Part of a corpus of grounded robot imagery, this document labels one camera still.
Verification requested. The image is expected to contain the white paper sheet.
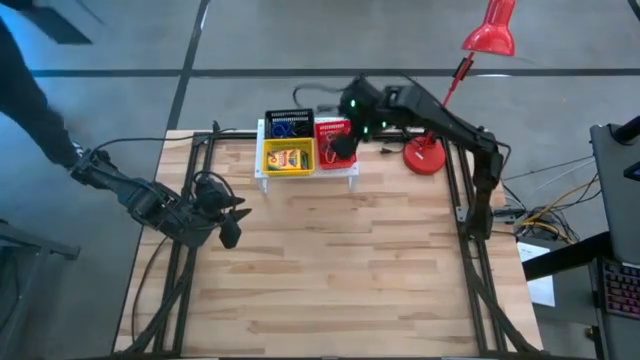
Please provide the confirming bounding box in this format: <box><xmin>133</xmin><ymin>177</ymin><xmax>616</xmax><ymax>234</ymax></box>
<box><xmin>517</xmin><ymin>241</ymin><xmax>557</xmax><ymax>308</ymax></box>

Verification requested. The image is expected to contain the brown cable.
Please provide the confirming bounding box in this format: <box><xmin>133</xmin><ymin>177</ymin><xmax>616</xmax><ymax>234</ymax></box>
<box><xmin>130</xmin><ymin>234</ymin><xmax>171</xmax><ymax>346</ymax></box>

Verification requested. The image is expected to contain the person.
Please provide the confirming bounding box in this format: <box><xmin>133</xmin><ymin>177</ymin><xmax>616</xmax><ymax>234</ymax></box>
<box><xmin>0</xmin><ymin>0</ymin><xmax>85</xmax><ymax>170</ymax></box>

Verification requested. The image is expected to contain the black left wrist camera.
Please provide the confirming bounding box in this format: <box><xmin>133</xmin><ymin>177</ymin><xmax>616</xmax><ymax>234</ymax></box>
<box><xmin>193</xmin><ymin>175</ymin><xmax>227</xmax><ymax>209</ymax></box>

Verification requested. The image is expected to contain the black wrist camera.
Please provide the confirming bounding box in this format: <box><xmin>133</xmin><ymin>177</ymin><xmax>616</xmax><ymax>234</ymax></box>
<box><xmin>339</xmin><ymin>74</ymin><xmax>385</xmax><ymax>107</ymax></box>
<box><xmin>193</xmin><ymin>175</ymin><xmax>227</xmax><ymax>209</ymax></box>

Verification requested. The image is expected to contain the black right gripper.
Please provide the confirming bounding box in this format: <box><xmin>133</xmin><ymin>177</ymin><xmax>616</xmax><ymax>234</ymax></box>
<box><xmin>331</xmin><ymin>102</ymin><xmax>397</xmax><ymax>161</ymax></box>

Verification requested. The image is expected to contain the black plastic basket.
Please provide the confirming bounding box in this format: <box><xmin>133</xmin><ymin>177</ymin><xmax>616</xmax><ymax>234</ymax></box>
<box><xmin>264</xmin><ymin>108</ymin><xmax>316</xmax><ymax>140</ymax></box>

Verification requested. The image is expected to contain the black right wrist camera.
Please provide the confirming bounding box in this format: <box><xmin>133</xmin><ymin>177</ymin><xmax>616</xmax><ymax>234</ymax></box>
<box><xmin>339</xmin><ymin>74</ymin><xmax>385</xmax><ymax>107</ymax></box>

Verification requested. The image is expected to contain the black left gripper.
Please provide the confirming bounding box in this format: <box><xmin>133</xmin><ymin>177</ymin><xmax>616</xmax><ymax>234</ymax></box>
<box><xmin>189</xmin><ymin>196</ymin><xmax>253</xmax><ymax>250</ymax></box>

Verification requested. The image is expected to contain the red desk lamp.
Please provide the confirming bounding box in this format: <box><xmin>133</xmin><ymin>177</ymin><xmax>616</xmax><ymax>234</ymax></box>
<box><xmin>402</xmin><ymin>0</ymin><xmax>517</xmax><ymax>176</ymax></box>

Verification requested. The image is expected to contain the grey desk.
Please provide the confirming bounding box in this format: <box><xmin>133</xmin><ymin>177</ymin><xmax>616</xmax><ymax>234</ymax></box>
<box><xmin>589</xmin><ymin>114</ymin><xmax>640</xmax><ymax>266</ymax></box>

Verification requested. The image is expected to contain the yellow plastic basket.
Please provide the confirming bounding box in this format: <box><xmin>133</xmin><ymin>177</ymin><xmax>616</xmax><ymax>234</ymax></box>
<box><xmin>262</xmin><ymin>137</ymin><xmax>317</xmax><ymax>178</ymax></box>

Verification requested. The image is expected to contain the black desk beam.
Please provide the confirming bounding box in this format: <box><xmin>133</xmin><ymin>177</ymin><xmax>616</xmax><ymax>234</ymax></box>
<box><xmin>521</xmin><ymin>230</ymin><xmax>614</xmax><ymax>282</ymax></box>

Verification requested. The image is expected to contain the black aluminium frame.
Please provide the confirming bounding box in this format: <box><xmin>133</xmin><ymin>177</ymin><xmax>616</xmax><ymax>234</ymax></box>
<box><xmin>112</xmin><ymin>127</ymin><xmax>546</xmax><ymax>360</ymax></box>

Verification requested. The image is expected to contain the backlit computer keyboard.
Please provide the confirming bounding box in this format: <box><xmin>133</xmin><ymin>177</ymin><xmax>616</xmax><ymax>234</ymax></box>
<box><xmin>599</xmin><ymin>257</ymin><xmax>640</xmax><ymax>321</ymax></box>

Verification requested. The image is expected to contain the red plastic basket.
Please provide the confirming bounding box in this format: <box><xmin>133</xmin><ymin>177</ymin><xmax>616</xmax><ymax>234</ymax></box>
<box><xmin>314</xmin><ymin>118</ymin><xmax>358</xmax><ymax>170</ymax></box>

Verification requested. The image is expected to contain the white perforated metal shelf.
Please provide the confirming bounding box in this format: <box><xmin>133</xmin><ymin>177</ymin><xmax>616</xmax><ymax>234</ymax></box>
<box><xmin>253</xmin><ymin>117</ymin><xmax>360</xmax><ymax>194</ymax></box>

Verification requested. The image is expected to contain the grey metal stand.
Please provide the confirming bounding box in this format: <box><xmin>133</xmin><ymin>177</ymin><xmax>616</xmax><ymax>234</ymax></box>
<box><xmin>0</xmin><ymin>218</ymin><xmax>82</xmax><ymax>360</ymax></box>

